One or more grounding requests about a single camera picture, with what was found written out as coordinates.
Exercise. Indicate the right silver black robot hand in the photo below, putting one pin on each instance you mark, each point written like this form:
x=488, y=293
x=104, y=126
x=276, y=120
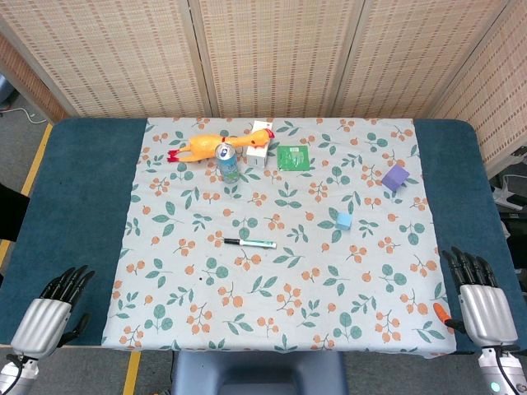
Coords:
x=486, y=312

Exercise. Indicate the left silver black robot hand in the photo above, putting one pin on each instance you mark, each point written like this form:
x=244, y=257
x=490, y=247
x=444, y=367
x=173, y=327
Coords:
x=39, y=325

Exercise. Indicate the black marker cap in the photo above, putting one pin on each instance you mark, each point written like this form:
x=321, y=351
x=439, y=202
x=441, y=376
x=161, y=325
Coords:
x=232, y=241

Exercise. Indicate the green white pen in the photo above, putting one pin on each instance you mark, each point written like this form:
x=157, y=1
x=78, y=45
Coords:
x=259, y=244

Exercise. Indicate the blue robot base seat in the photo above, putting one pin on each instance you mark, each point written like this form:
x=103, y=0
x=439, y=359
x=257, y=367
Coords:
x=255, y=372

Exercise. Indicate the white equipment stand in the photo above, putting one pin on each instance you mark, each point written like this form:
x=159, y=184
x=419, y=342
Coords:
x=508, y=193

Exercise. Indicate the dark blue table cover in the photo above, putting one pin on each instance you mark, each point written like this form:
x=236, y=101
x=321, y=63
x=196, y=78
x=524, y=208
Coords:
x=82, y=205

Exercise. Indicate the purple block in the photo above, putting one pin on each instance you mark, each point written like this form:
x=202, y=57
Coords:
x=394, y=177

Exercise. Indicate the light blue cube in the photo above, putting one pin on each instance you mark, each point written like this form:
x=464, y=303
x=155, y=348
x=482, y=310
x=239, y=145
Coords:
x=343, y=221

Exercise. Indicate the floral tablecloth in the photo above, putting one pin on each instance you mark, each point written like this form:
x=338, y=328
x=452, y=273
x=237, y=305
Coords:
x=288, y=296

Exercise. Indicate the yellow rubber chicken toy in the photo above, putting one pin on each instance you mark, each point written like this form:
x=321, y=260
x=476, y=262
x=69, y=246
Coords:
x=201, y=147

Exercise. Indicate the green foil packet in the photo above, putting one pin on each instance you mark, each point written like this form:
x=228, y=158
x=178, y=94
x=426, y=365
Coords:
x=293, y=158

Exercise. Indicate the light blue drink can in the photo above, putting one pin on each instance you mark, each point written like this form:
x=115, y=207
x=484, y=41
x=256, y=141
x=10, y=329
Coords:
x=228, y=166

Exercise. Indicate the white cardboard box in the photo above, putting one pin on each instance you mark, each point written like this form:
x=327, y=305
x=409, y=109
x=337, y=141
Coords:
x=257, y=158

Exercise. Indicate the bamboo folding screen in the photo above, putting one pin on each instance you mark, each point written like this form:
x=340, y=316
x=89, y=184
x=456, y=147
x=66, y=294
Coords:
x=267, y=57

